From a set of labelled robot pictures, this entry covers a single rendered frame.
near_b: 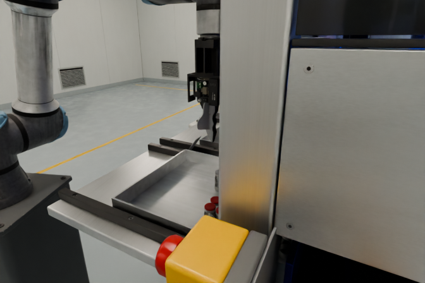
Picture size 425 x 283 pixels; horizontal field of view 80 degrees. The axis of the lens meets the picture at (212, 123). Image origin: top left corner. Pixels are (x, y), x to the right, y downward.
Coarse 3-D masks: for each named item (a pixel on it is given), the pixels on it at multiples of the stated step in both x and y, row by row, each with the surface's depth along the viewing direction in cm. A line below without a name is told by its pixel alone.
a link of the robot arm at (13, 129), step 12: (0, 120) 64; (12, 120) 69; (0, 132) 64; (12, 132) 67; (24, 132) 70; (0, 144) 65; (12, 144) 67; (24, 144) 70; (0, 156) 65; (12, 156) 68; (0, 168) 65
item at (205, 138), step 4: (216, 128) 87; (204, 136) 80; (208, 136) 82; (216, 136) 88; (200, 140) 78; (204, 140) 77; (208, 140) 83; (216, 140) 86; (200, 144) 78; (204, 144) 78; (208, 144) 77; (212, 144) 76; (216, 144) 76
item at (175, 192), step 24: (168, 168) 65; (192, 168) 68; (216, 168) 68; (120, 192) 51; (144, 192) 57; (168, 192) 57; (192, 192) 57; (216, 192) 57; (144, 216) 46; (168, 216) 49; (192, 216) 49
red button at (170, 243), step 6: (168, 240) 26; (174, 240) 26; (180, 240) 26; (162, 246) 25; (168, 246) 25; (174, 246) 25; (162, 252) 25; (168, 252) 25; (156, 258) 25; (162, 258) 25; (156, 264) 25; (162, 264) 25; (162, 270) 25
